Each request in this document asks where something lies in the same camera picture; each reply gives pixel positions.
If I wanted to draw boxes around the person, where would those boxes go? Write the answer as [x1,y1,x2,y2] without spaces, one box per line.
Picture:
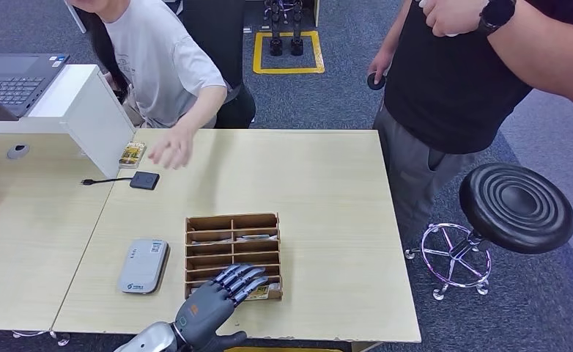
[366,0,573,246]
[63,0,257,171]

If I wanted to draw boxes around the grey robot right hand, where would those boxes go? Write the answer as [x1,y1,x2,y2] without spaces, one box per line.
[174,263,270,352]

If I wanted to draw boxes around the wooden card organizer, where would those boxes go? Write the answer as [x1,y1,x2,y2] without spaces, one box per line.
[184,213,284,302]

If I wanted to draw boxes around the person's right hand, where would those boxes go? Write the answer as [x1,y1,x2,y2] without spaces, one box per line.
[368,47,394,86]

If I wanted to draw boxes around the yellow room key card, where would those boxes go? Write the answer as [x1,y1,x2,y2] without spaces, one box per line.
[245,284,271,301]

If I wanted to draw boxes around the grey desk grommet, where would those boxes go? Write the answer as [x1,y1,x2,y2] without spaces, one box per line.
[7,143,31,161]

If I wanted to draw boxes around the person's left hand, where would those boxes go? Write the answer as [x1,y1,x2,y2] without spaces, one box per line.
[147,125,195,171]
[418,0,489,38]

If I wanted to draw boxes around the black wristwatch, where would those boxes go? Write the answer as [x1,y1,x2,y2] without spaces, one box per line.
[476,0,517,36]

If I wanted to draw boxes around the small black square reader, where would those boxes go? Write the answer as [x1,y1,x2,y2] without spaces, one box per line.
[129,171,160,191]

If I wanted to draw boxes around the grey card reader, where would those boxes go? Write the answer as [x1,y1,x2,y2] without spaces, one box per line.
[117,238,171,296]

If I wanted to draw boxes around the grey laptop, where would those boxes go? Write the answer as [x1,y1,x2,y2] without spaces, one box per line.
[0,52,70,122]

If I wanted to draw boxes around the white desk partition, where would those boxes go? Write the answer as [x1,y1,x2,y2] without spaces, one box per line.
[0,64,137,180]

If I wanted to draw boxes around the black round stool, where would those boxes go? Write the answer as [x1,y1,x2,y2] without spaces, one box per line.
[404,162,573,301]

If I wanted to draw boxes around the black office chair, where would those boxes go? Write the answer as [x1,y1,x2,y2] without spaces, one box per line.
[180,0,247,91]

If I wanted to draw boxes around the yellow floor tape square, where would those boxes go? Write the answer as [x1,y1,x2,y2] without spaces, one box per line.
[251,30,326,76]

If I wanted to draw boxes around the black reader cable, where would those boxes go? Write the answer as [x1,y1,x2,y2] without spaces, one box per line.
[80,177,133,186]

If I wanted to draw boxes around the stack of yellow cards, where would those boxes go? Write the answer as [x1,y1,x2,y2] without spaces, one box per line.
[117,141,147,169]

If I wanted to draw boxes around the black round handheld object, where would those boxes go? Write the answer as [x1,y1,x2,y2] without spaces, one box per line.
[366,71,388,92]

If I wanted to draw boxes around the black background robot legs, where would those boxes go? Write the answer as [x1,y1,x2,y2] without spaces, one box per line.
[262,0,305,57]

